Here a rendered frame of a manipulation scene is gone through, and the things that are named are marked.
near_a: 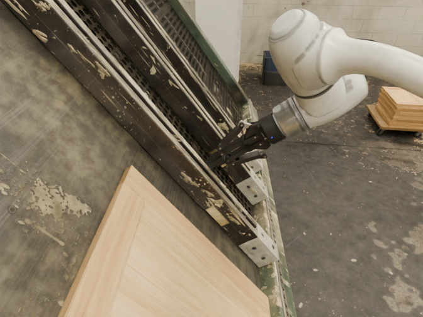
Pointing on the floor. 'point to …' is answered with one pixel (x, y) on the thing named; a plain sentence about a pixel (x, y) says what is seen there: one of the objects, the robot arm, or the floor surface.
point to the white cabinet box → (222, 29)
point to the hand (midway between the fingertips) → (213, 161)
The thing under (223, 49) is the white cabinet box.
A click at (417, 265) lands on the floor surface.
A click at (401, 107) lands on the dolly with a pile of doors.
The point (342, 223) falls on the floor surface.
